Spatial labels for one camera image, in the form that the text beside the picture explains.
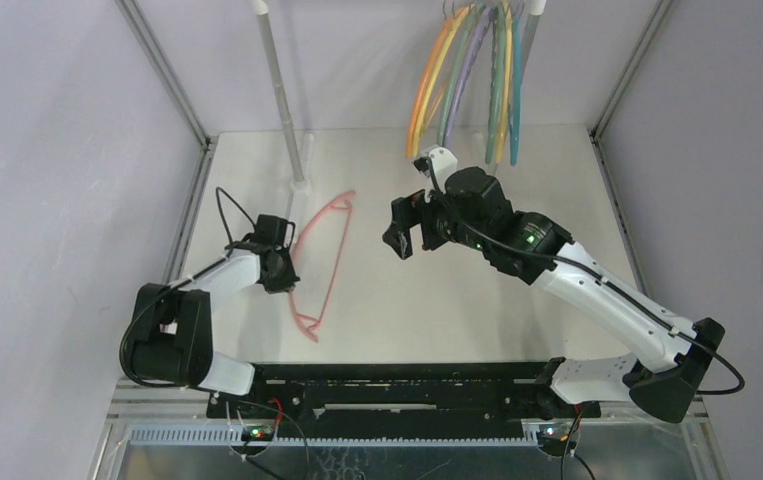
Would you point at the aluminium frame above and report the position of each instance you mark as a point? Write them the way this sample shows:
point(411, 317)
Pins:
point(445, 306)

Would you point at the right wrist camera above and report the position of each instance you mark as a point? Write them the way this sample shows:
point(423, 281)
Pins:
point(436, 163)

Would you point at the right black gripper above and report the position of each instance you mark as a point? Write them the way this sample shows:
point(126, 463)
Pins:
point(419, 225)

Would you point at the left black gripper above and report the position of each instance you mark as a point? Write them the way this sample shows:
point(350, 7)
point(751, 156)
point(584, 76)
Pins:
point(286, 283)

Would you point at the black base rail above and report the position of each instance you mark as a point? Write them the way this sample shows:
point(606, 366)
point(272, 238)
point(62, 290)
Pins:
point(423, 402)

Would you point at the circuit board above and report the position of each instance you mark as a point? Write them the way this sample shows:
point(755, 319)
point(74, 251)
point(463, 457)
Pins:
point(258, 434)
point(552, 435)

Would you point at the blue wavy hanger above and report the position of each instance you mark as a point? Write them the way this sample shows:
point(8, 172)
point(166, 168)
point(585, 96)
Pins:
point(516, 84)

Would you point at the white clothes rack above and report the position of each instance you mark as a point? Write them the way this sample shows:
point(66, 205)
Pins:
point(299, 185)

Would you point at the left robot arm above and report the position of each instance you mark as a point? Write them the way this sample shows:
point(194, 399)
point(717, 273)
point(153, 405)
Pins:
point(170, 340)

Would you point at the left circuit board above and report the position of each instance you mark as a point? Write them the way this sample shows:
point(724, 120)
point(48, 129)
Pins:
point(258, 434)

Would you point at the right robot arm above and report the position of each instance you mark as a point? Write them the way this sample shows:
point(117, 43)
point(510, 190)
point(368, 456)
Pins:
point(668, 355)

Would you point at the green wavy hanger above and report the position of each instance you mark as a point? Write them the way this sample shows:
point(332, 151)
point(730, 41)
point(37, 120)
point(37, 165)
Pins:
point(497, 87)

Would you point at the purple wavy hanger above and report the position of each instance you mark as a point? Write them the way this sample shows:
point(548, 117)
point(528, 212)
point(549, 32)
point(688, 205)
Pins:
point(473, 47)

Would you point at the right circuit board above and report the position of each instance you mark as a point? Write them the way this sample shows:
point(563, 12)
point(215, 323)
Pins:
point(552, 435)

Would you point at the orange plain hanger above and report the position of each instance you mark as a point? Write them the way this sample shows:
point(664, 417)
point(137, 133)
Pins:
point(439, 91)

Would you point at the pink plain hanger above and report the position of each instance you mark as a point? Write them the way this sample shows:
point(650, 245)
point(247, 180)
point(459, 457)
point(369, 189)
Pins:
point(307, 324)

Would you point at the yellow wavy hanger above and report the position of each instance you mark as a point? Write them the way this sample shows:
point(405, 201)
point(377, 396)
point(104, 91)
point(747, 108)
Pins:
point(507, 76)

